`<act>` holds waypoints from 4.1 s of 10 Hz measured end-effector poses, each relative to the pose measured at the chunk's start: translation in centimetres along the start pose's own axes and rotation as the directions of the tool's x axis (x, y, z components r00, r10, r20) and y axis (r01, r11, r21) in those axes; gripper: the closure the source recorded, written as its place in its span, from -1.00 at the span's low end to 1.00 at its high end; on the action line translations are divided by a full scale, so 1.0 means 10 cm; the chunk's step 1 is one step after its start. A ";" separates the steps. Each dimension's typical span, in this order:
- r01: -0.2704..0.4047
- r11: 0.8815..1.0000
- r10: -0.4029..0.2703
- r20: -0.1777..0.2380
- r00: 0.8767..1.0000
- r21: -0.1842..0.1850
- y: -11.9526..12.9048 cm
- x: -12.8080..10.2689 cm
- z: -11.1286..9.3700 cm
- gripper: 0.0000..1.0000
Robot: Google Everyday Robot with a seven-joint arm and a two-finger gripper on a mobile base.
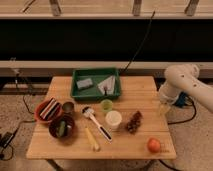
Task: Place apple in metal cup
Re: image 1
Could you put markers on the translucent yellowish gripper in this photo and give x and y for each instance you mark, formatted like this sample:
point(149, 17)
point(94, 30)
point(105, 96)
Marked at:
point(164, 108)

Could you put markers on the orange apple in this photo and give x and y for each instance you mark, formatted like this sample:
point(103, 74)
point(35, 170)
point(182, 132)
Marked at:
point(153, 145)

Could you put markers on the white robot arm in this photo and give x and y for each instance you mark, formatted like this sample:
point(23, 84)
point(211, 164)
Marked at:
point(184, 78)

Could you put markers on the white plastic cup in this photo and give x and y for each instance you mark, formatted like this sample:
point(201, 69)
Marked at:
point(113, 119)

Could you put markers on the green plastic cup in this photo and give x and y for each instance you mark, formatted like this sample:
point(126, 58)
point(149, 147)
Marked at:
point(106, 105)

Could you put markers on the small metal cup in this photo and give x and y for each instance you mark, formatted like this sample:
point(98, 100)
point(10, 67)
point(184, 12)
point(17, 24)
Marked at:
point(68, 108)

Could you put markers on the blue power device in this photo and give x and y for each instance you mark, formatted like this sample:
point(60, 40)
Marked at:
point(181, 101)

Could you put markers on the brown grape bunch toy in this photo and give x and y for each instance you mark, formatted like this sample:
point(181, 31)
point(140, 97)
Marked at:
point(134, 123)

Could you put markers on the wooden table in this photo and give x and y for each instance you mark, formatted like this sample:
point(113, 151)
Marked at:
point(139, 93)

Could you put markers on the white folded cloth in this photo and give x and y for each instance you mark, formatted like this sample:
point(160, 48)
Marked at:
point(107, 86)

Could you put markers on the white dish brush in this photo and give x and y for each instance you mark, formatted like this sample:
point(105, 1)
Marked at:
point(88, 112)

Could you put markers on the yellow banana toy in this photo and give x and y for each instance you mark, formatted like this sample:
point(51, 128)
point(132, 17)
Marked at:
point(94, 144)

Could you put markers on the green plastic tray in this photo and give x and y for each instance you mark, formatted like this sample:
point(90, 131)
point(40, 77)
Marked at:
point(97, 75)

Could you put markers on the grey sponge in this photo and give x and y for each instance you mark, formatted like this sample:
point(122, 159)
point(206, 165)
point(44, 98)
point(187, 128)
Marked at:
point(83, 84)

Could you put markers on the dark brown bowl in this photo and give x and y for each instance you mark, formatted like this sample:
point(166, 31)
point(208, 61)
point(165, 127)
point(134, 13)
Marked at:
point(69, 129)

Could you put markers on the green cucumber toy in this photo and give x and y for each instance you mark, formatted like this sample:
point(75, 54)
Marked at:
point(61, 129)

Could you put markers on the striped block in bowl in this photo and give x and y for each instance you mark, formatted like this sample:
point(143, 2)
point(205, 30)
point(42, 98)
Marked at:
point(49, 107)

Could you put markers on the orange bowl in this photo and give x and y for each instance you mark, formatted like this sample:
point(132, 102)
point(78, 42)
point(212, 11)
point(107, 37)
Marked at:
point(54, 114)

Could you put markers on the black adapter on floor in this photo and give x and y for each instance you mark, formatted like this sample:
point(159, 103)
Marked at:
point(6, 139)

